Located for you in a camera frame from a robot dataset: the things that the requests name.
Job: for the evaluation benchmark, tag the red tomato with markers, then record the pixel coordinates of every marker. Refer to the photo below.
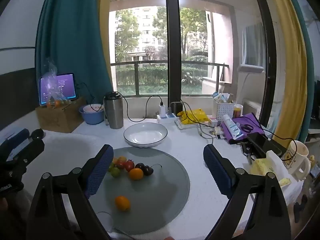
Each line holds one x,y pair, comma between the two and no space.
129,165
121,162

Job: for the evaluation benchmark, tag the white charger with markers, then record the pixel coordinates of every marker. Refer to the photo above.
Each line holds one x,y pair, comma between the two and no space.
162,110

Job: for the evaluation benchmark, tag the cardboard box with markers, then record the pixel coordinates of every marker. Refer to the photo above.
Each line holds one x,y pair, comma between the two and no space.
57,120

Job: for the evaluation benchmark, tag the black power bank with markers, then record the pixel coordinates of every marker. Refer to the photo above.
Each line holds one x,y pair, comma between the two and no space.
262,143

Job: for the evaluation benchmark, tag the blue bowl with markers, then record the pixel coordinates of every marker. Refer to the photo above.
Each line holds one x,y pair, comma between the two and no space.
91,118

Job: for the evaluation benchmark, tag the green plum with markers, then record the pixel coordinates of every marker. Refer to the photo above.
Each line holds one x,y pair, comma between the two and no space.
111,166
115,172

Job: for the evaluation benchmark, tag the white paper stack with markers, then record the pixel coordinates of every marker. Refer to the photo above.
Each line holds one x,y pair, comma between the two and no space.
182,126

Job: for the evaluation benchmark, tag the black round object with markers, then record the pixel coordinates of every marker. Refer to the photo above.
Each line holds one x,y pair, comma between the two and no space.
37,133

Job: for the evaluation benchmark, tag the yellow tissue pack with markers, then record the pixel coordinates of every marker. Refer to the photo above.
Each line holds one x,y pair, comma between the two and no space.
260,168

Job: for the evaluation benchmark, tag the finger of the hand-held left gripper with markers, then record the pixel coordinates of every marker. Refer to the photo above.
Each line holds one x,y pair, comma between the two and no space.
17,140

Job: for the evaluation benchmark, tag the steel thermos cup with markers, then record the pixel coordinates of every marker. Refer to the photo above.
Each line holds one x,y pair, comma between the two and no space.
113,115

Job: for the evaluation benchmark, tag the black window frame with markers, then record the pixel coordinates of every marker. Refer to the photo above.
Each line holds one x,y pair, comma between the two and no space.
172,42

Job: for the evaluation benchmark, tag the keys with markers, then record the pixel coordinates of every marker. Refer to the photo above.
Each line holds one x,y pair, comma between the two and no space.
247,152

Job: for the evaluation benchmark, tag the black power adapter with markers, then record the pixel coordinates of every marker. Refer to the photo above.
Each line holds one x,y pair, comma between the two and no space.
179,108

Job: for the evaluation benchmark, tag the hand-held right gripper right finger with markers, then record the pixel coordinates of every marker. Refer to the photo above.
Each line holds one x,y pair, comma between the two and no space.
217,172

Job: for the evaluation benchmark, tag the purple pouch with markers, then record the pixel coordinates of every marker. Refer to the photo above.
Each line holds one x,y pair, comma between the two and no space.
252,120

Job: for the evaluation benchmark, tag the white plate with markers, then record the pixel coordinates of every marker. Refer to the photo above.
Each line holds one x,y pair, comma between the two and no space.
145,135

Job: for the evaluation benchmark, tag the yellow curtain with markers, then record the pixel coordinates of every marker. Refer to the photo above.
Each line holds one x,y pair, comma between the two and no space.
103,17
292,67

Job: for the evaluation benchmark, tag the yellow plastic bag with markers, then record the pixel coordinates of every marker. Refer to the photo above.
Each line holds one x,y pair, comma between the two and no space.
195,116

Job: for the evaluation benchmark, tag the yellow bottle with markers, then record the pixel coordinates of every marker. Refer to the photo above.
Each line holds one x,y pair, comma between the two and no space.
238,110

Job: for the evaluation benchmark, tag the white basket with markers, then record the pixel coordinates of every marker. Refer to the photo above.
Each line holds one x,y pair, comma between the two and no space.
223,111

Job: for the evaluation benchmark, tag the balcony railing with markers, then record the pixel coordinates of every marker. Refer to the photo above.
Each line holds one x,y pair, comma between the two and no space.
162,62

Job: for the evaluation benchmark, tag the black scissors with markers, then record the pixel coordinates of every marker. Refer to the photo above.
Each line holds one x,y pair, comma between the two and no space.
246,128

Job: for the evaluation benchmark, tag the orange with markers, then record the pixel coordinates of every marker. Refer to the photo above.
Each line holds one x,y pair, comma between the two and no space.
136,173
122,203

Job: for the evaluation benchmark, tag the white power strip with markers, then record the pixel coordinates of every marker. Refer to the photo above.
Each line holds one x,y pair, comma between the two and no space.
166,118

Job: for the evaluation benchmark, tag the small white red box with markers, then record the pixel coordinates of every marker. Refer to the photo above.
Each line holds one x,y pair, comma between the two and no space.
214,122

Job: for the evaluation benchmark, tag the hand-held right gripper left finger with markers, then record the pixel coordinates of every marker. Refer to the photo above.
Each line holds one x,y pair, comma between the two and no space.
100,170

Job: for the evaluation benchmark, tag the white tube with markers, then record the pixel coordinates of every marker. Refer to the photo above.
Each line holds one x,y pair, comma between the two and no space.
232,127

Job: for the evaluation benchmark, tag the white mug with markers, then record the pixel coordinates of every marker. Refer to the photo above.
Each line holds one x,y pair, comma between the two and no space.
296,160

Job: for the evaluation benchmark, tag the clear plastic bag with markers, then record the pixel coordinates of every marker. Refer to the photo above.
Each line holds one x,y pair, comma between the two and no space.
52,87

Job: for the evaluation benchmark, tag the grey round placemat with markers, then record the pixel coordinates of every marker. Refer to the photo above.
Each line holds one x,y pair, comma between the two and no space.
155,200

